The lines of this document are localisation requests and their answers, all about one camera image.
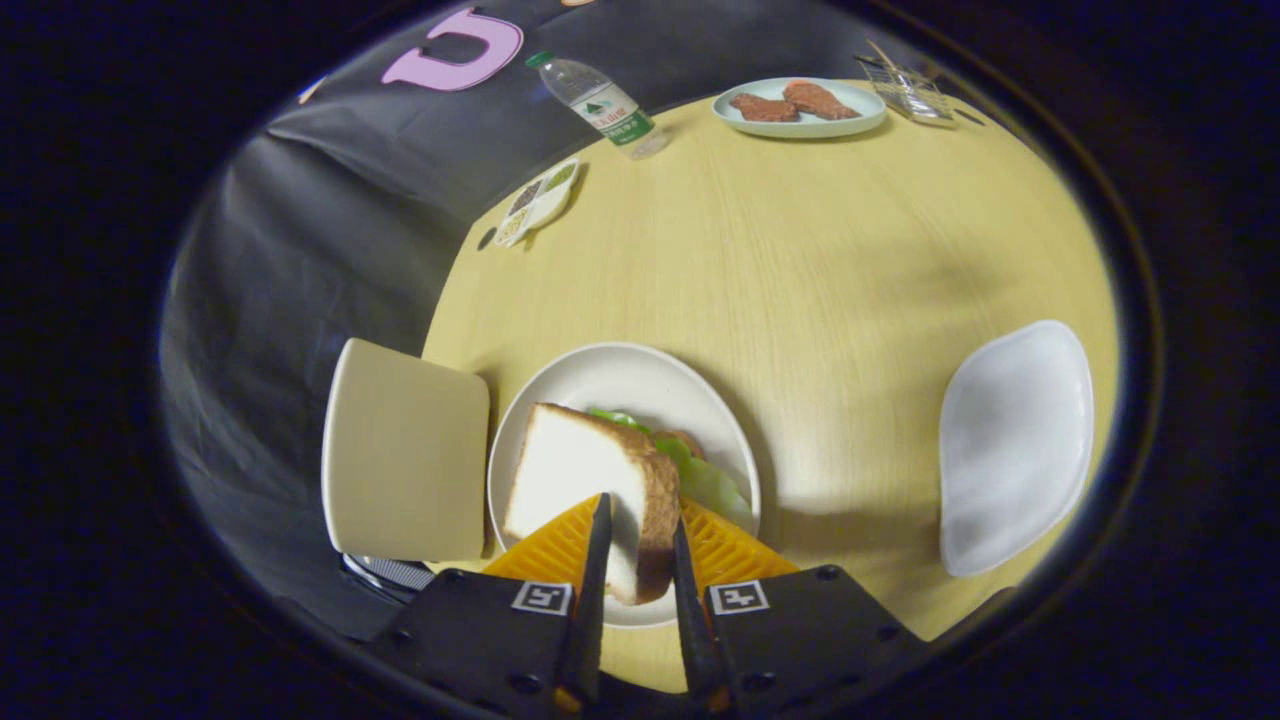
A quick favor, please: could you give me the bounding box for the white divided seasoning tray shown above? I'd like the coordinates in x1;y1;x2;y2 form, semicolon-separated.
494;158;581;249

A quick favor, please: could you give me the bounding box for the green lettuce leaf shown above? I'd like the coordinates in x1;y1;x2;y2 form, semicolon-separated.
588;407;753;526

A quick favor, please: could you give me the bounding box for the clear utensil holder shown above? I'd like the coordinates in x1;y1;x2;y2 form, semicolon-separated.
858;55;956;126

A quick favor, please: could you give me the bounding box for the dark ribbed object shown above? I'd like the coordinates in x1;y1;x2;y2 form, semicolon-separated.
340;553;436;606

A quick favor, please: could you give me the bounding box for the white toaster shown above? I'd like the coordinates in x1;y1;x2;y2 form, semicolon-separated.
321;337;492;564

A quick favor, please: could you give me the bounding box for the plain white bread slice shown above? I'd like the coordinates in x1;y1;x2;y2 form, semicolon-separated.
502;402;682;606

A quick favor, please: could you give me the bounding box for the pale blue round plate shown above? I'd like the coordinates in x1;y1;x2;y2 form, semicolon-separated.
712;77;888;139

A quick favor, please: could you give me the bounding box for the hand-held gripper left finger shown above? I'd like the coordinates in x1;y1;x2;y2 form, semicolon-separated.
375;492;613;716

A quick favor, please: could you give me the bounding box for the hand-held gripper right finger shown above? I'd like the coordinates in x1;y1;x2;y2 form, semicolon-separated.
670;500;931;713

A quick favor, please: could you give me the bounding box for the white round plate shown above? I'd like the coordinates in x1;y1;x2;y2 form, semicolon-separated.
487;342;762;629

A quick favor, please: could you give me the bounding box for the clear plastic water bottle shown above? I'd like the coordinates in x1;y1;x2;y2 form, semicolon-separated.
526;51;671;161

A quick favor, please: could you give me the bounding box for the white square plate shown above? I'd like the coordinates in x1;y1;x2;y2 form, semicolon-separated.
938;319;1095;578

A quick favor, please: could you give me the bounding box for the brown meat patty orange edge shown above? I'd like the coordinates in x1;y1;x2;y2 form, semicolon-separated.
783;80;862;121

